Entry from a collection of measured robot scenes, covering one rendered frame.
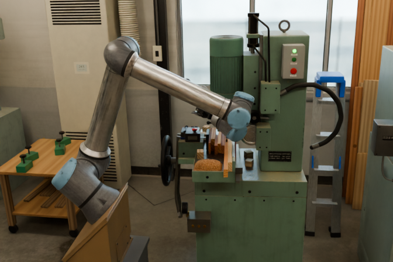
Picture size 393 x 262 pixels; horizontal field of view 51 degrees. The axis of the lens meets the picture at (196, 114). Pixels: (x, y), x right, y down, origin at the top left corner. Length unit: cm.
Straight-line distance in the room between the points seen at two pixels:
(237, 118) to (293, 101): 55
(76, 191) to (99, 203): 11
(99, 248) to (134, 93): 215
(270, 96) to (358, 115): 151
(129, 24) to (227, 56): 157
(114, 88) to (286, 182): 98
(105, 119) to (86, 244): 55
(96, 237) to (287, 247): 105
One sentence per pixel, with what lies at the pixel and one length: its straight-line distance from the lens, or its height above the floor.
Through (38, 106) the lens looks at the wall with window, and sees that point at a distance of 424.
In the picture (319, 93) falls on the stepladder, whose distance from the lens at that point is 292.
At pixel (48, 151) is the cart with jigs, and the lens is 349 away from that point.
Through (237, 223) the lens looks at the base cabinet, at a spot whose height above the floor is 55.
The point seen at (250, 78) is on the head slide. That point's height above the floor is 130.
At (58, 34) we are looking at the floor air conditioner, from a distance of 364.
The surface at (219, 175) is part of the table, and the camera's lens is 203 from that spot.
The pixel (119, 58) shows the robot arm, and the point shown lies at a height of 149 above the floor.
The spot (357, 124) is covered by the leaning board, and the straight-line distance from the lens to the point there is 346.
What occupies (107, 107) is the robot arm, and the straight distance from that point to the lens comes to 191.
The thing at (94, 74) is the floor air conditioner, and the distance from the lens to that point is 356.
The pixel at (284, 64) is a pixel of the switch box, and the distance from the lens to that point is 202.
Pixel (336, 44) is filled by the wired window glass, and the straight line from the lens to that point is 364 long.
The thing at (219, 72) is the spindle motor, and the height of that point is 134.
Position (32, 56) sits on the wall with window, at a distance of 414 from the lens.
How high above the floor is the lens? 177
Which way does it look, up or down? 18 degrees down
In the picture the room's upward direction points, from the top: 1 degrees counter-clockwise
